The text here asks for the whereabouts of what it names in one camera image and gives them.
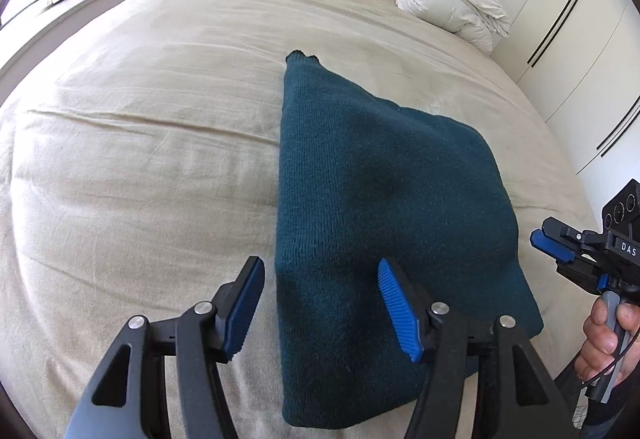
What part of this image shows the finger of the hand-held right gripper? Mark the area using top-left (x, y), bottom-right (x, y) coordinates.
top-left (531, 217), bottom-right (583, 262)
top-left (555, 261), bottom-right (601, 295)

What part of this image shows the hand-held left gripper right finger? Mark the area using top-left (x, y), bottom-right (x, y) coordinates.
top-left (377, 258), bottom-right (581, 439)

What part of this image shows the bed with beige sheet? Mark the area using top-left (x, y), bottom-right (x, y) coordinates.
top-left (0, 0), bottom-right (608, 439)

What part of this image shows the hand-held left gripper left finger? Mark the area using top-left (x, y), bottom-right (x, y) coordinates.
top-left (70, 256), bottom-right (266, 439)

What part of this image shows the person's right hand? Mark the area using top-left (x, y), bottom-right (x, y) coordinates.
top-left (575, 300), bottom-right (640, 381)

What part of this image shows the black cable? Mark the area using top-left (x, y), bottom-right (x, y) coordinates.
top-left (575, 333), bottom-right (640, 390)

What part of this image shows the white wardrobe with black handles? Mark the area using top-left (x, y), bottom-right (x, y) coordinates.
top-left (492, 0), bottom-right (640, 240)

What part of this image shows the person's dark clothing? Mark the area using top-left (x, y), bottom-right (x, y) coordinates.
top-left (552, 359), bottom-right (640, 439)

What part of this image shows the dark teal knit sweater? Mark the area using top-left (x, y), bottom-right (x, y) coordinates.
top-left (274, 50), bottom-right (546, 429)

